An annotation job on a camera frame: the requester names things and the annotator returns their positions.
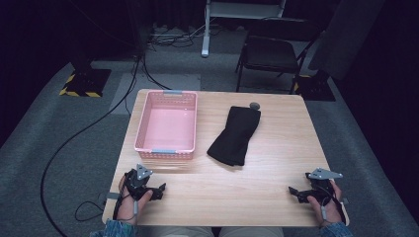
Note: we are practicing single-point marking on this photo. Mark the person's leg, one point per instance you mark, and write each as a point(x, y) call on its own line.
point(250, 232)
point(174, 232)

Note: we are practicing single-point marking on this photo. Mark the person's right leg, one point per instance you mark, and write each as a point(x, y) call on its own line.
point(250, 232)

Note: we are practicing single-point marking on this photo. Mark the person's left leg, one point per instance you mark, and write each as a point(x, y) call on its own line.
point(174, 232)

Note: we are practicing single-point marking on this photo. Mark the black folding chair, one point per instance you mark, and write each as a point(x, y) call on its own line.
point(270, 52)

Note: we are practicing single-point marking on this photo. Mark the person's right hand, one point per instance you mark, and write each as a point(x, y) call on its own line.
point(331, 214)

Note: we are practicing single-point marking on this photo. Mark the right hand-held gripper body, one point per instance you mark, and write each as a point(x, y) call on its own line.
point(321, 187)

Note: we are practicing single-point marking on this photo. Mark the grey table edge clamp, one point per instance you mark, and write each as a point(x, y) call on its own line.
point(112, 196)

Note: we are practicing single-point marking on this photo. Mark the person's left hand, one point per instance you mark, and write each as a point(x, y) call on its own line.
point(126, 210)

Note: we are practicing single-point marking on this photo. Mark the grey hanging curtain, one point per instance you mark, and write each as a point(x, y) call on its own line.
point(346, 36)

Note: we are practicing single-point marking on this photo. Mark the pink plastic basket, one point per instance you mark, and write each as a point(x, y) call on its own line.
point(168, 129)

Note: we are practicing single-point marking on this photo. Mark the black cloth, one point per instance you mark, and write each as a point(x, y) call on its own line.
point(235, 135)

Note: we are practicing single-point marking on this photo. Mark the black yellow striped stand base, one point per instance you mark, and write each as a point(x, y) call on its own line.
point(316, 89)
point(87, 82)

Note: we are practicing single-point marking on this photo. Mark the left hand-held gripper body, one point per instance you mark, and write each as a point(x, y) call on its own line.
point(137, 186)

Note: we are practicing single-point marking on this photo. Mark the white metal stand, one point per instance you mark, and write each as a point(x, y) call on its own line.
point(206, 36)

